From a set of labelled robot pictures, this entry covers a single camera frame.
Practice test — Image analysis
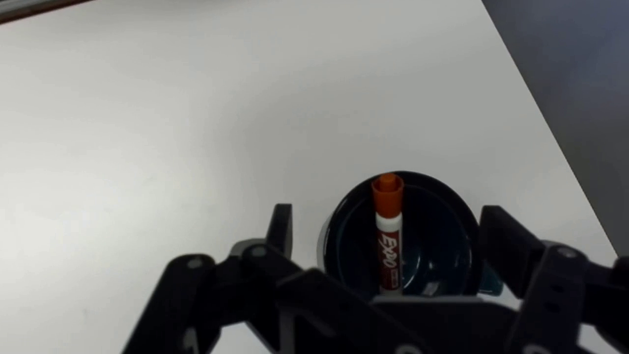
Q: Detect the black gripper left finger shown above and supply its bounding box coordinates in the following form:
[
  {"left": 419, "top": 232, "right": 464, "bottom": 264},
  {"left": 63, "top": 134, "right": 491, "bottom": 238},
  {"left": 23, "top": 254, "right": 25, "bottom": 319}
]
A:
[{"left": 120, "top": 203, "right": 428, "bottom": 354}]

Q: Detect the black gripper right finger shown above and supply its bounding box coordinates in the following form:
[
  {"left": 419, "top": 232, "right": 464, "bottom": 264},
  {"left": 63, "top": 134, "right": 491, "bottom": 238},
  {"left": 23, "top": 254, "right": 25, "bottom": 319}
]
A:
[{"left": 479, "top": 205, "right": 629, "bottom": 354}]

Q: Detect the red dry-erase marker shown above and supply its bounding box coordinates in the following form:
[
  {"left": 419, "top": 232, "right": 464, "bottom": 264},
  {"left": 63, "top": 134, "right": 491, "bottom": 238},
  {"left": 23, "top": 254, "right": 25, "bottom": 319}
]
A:
[{"left": 369, "top": 171, "right": 405, "bottom": 291}]

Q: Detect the dark blue speckled mug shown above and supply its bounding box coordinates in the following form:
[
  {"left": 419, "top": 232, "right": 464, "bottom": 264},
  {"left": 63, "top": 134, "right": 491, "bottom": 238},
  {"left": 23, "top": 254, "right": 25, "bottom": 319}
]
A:
[{"left": 320, "top": 171, "right": 505, "bottom": 305}]

